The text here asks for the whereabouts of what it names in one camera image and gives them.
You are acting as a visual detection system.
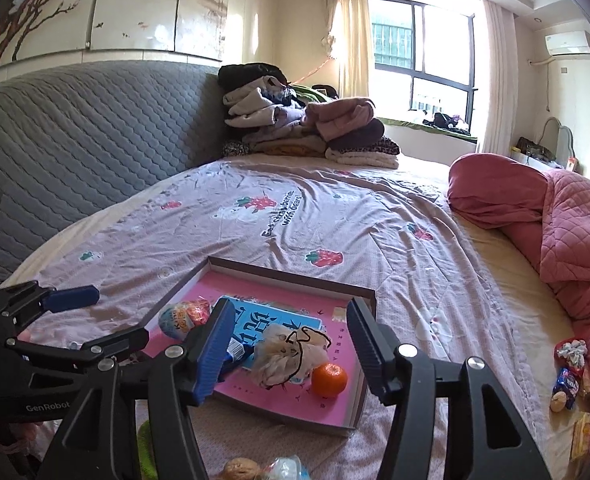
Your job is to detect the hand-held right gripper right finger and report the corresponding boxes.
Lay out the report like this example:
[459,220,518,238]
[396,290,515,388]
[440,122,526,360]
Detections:
[346,296,548,480]

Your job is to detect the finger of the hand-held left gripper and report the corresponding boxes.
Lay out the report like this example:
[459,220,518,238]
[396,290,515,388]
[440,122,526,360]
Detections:
[4,325,150,365]
[0,281,101,335]

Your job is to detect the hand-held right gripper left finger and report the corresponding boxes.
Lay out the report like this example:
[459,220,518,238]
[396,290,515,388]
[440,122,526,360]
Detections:
[35,297,237,480]

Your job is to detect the orange tangerine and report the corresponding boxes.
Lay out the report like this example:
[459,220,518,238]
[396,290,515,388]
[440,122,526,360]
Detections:
[310,362,349,398]

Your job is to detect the beige drawstring pouch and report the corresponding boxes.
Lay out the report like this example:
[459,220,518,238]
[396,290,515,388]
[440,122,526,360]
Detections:
[249,323,332,388]

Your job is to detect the shallow cardboard box tray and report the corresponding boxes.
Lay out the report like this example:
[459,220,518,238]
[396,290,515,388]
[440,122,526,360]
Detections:
[142,256,378,438]

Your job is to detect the green fuzzy ring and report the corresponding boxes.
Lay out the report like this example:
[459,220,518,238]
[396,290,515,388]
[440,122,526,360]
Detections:
[136,417,156,480]

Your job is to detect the walnut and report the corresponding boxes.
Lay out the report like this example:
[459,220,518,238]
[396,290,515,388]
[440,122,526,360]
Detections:
[222,457,266,480]

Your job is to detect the clear packet red snacks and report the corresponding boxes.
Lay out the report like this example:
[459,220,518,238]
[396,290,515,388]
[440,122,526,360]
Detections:
[262,455,311,480]

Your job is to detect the beige bed sheet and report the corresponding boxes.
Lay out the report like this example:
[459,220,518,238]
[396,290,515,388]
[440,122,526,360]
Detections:
[450,210,590,480]

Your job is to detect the grey quilted headboard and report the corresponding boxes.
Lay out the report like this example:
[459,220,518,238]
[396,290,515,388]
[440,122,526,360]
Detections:
[0,60,236,281]

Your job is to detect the small blue snack packet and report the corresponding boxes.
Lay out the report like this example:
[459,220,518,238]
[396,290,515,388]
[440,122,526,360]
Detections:
[550,367,580,413]

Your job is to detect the green window seat mat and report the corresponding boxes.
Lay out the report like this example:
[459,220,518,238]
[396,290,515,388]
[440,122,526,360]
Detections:
[377,117,478,142]

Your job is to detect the yellow snack packet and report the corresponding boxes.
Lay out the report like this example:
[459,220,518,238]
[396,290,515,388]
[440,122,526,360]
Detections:
[570,412,590,463]

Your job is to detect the pile of folded clothes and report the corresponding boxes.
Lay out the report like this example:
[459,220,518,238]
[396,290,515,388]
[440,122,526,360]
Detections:
[218,62,402,170]

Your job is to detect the pink quilted duvet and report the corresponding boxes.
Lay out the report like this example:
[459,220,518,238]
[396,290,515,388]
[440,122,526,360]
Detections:
[447,152,590,461]

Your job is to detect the dark cloth heap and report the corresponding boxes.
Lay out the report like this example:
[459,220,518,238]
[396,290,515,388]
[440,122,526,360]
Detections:
[422,111,468,131]

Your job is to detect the dark bag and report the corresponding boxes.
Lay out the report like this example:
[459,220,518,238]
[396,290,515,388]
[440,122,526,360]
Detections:
[517,136,558,161]

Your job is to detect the cream curtain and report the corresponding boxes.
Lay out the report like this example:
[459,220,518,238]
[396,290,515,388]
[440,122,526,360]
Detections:
[325,0,371,98]
[475,0,518,153]

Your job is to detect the window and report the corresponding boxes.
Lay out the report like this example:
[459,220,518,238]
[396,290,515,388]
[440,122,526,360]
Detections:
[369,0,478,136]

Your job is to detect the white air conditioner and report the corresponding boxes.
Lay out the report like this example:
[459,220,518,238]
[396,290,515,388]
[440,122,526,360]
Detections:
[544,30,590,58]

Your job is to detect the white arched mirror frame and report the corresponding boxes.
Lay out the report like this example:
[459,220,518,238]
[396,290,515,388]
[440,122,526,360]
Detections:
[540,116,574,161]

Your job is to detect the floral wall panel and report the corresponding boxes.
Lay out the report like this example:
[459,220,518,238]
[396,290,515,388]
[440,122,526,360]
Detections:
[0,0,231,78]

